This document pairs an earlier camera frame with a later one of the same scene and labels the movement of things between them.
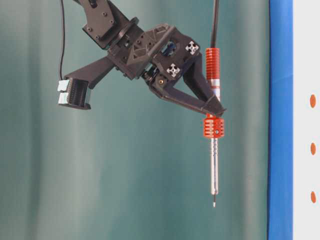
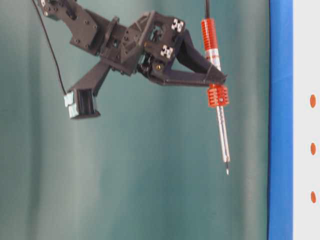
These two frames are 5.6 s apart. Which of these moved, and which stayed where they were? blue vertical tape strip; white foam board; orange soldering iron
Moved: orange soldering iron
Stayed: white foam board; blue vertical tape strip
